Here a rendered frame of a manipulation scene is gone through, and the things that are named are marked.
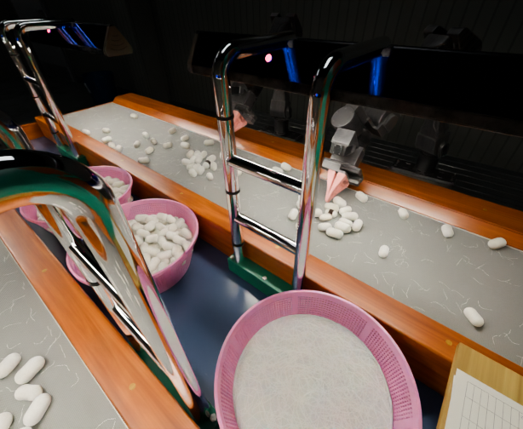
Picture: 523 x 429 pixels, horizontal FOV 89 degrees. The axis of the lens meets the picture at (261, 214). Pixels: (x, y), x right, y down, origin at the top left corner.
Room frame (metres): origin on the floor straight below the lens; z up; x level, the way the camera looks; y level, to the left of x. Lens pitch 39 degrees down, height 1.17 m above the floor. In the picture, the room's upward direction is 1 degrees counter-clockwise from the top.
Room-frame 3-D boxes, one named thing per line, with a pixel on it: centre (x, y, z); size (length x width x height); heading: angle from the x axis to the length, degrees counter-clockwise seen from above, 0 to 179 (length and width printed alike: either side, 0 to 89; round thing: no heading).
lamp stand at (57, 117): (1.03, 0.69, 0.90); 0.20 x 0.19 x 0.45; 50
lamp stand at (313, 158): (0.41, -0.06, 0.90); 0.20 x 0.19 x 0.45; 50
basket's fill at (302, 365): (0.14, -0.07, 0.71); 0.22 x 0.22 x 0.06
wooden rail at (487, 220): (0.95, 0.05, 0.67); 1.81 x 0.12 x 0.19; 50
